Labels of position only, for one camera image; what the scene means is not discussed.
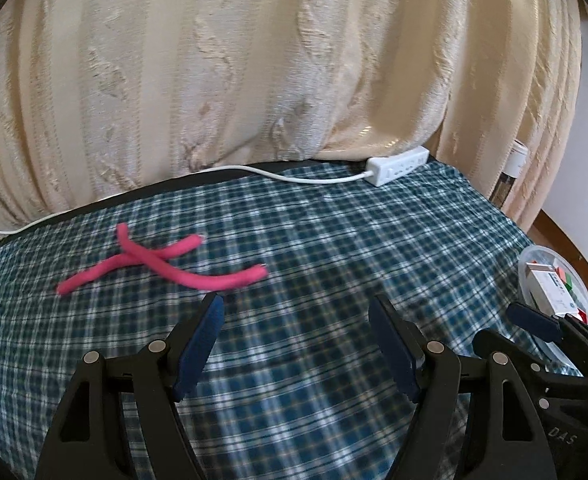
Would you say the cream patterned curtain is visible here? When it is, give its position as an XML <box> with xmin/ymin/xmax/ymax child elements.
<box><xmin>431</xmin><ymin>25</ymin><xmax>582</xmax><ymax>231</ymax></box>
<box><xmin>0</xmin><ymin>0</ymin><xmax>582</xmax><ymax>233</ymax></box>

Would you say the clear plastic bowl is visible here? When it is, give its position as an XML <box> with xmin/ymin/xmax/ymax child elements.
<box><xmin>518</xmin><ymin>244</ymin><xmax>588</xmax><ymax>361</ymax></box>

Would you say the white power strip cable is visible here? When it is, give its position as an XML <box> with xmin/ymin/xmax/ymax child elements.
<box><xmin>0</xmin><ymin>164</ymin><xmax>375</xmax><ymax>235</ymax></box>

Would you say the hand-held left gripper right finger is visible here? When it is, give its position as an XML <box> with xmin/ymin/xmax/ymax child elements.
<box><xmin>369</xmin><ymin>294</ymin><xmax>557</xmax><ymax>480</ymax></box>

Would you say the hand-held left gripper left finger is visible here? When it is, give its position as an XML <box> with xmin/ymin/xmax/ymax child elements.
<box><xmin>34</xmin><ymin>294</ymin><xmax>225</xmax><ymax>480</ymax></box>

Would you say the small white cardboard box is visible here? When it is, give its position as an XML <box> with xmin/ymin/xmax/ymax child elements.
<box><xmin>524</xmin><ymin>261</ymin><xmax>580</xmax><ymax>317</ymax></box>

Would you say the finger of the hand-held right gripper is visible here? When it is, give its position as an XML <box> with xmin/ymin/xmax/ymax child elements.
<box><xmin>474</xmin><ymin>329</ymin><xmax>588</xmax><ymax>396</ymax></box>
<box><xmin>506</xmin><ymin>302</ymin><xmax>588</xmax><ymax>376</ymax></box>

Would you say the white power strip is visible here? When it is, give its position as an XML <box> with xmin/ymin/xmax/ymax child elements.
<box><xmin>365</xmin><ymin>146</ymin><xmax>431</xmax><ymax>187</ymax></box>

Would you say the plaid tablecloth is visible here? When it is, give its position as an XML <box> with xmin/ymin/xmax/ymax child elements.
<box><xmin>0</xmin><ymin>157</ymin><xmax>587</xmax><ymax>480</ymax></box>

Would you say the bottle with white cap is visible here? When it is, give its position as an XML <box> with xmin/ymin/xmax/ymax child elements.
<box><xmin>491</xmin><ymin>137</ymin><xmax>530</xmax><ymax>208</ymax></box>

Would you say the pink pipe cleaner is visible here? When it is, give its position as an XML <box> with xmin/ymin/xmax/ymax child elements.
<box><xmin>56</xmin><ymin>234</ymin><xmax>206</xmax><ymax>297</ymax></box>
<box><xmin>115</xmin><ymin>223</ymin><xmax>270</xmax><ymax>292</ymax></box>

